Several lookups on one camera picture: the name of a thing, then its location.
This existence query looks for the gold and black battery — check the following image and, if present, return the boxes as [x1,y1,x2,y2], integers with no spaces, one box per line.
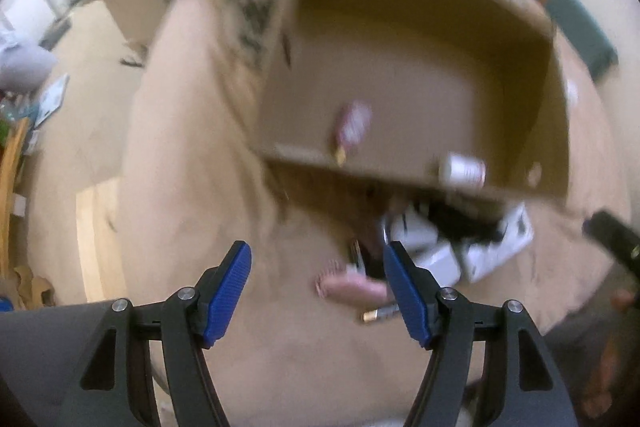
[362,304,401,324]

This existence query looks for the white power strip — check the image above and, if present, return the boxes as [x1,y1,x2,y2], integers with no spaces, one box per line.
[461,203,534,284]

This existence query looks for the light wooden board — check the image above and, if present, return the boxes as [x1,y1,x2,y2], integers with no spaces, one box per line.
[75,179,129,304]

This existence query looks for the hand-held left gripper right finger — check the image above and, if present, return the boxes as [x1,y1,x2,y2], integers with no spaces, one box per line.
[383,241,581,427]

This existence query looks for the grey plush toy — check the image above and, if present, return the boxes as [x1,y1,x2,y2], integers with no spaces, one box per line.
[0,46,57,94]

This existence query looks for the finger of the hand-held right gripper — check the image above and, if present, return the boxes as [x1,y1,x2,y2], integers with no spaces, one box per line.
[582,209,640,278]

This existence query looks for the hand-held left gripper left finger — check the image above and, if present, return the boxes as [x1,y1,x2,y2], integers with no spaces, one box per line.
[60,241,253,427]

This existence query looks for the cardboard box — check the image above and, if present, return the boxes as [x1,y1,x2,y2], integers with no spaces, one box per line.
[254,0,572,208]

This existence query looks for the white bottle with pink label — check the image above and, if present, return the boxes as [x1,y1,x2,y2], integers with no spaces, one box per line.
[439,152,487,188]

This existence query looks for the person's right forearm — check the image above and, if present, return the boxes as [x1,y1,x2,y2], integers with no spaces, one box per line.
[582,287,640,419]

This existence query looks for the wooden chair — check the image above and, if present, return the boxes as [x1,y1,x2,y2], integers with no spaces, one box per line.
[0,117,32,280]

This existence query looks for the black cable bundle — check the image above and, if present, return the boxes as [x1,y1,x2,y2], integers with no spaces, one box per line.
[425,199,505,244]

